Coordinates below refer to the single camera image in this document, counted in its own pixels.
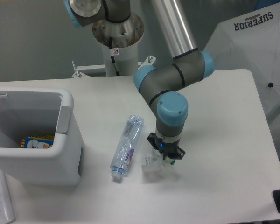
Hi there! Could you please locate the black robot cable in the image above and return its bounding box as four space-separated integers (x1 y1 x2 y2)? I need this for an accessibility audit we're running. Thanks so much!
108 36 120 77

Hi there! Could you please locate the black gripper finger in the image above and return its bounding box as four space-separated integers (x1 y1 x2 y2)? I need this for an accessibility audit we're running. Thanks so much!
147 133 160 151
168 148 186 163

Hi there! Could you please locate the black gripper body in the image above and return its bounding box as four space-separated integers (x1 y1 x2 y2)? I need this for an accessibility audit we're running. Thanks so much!
158 139 180 159

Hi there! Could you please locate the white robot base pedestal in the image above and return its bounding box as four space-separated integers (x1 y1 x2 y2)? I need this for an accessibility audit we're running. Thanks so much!
92 13 144 76

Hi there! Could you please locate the white paper napkin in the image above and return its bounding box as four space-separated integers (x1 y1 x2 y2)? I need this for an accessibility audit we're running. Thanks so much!
141 150 175 172

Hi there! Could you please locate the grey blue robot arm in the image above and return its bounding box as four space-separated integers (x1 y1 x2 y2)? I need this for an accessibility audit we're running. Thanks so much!
64 0 214 161

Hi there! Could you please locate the white superior umbrella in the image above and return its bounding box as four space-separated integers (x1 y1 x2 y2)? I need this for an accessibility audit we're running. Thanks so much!
204 2 280 114

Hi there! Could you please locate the white notebook with writing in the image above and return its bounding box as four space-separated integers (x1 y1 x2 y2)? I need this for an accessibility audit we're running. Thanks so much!
0 170 15 224

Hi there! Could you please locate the colourful snack wrapper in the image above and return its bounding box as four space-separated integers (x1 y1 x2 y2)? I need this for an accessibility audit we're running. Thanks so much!
21 135 55 149

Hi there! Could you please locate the crushed clear plastic bottle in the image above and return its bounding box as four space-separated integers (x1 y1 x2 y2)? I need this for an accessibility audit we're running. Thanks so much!
110 115 144 181

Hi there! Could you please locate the white plastic trash can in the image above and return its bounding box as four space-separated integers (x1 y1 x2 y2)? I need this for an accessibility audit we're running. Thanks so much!
0 87 84 185

